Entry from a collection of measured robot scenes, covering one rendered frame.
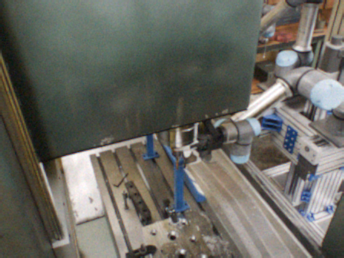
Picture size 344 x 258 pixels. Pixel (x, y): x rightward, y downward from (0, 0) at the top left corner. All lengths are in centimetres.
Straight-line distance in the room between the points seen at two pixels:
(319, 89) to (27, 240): 110
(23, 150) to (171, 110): 40
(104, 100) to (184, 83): 22
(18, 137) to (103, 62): 26
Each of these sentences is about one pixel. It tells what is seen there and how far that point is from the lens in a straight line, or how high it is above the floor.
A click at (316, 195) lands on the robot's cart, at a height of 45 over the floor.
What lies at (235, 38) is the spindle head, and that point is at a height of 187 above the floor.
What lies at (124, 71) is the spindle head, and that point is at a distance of 83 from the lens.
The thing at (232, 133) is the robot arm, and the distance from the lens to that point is 124.
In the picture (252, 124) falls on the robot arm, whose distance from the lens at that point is 129.
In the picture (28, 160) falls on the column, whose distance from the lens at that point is 81.
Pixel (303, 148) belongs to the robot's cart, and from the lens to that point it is 189.
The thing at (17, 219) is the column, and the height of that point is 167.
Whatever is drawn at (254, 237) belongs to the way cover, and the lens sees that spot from 184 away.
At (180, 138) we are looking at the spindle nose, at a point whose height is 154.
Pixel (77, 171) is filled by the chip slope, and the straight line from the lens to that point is 219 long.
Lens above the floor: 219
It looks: 36 degrees down
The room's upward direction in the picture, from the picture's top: 1 degrees counter-clockwise
